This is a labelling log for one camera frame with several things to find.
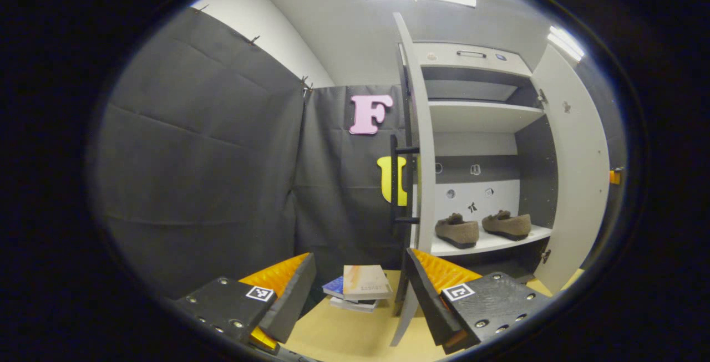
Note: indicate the small ceiling light panel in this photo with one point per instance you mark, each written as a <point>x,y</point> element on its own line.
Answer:
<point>566,43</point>

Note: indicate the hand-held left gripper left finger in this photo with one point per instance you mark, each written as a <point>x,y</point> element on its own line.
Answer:
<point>294,301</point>

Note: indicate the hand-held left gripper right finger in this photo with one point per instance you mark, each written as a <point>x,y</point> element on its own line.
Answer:
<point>427,295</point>

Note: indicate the beige book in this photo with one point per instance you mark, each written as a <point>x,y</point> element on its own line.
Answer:
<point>366,281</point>

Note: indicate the metal cloth clip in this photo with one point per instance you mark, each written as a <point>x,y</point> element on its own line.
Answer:
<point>253,39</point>
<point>305,82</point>
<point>201,8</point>

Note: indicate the grey shoe cabinet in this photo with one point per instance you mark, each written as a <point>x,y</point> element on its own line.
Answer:
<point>477,115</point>

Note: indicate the blue book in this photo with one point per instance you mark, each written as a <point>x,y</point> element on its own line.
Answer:
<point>333,286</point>

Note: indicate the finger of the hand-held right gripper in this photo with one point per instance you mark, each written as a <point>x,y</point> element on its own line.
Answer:
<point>614,176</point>

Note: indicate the brown fuzzy shoe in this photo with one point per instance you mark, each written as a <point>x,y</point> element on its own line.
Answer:
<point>457,232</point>
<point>507,224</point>

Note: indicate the black backdrop cloth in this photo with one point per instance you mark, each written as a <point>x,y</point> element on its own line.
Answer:
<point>194,157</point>

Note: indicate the grey cabinet door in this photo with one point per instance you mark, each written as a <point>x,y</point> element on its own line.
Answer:
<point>424,157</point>
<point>577,173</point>

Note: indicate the white book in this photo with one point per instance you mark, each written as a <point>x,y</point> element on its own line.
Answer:
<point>355,304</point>

